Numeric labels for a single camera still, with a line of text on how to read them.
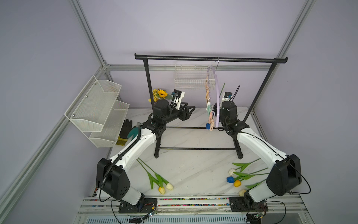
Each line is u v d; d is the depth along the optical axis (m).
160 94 0.92
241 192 0.76
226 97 0.69
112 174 0.42
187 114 0.66
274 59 0.56
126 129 0.85
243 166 0.86
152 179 0.82
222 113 0.55
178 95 0.63
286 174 0.43
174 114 0.65
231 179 0.80
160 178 0.82
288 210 0.73
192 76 1.07
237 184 0.79
